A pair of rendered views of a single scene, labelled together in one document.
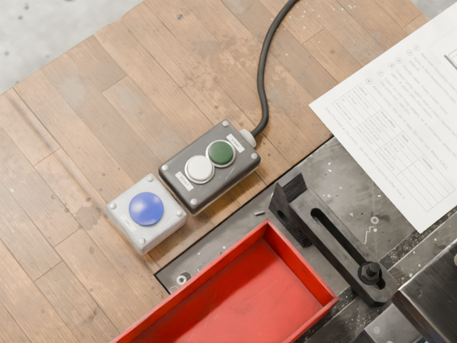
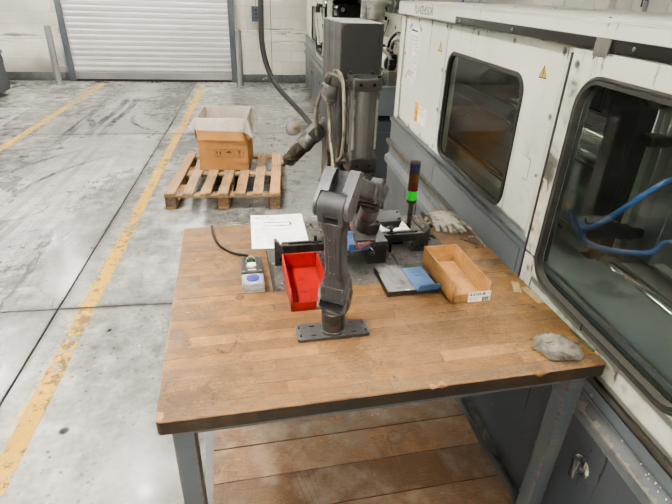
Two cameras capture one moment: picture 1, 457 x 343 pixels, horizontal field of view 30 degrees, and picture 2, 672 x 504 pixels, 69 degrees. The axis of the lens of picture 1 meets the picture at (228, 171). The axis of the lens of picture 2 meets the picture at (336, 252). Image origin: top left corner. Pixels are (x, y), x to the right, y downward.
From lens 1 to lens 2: 1.19 m
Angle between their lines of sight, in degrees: 50
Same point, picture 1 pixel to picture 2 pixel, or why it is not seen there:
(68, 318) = (269, 311)
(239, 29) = (212, 252)
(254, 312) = (304, 277)
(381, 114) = (269, 240)
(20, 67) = (74, 469)
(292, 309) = (310, 271)
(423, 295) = not seen: hidden behind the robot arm
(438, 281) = not seen: hidden behind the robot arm
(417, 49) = (256, 228)
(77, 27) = (83, 435)
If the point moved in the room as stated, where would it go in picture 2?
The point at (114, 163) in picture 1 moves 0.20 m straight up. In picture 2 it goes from (227, 286) to (222, 229)
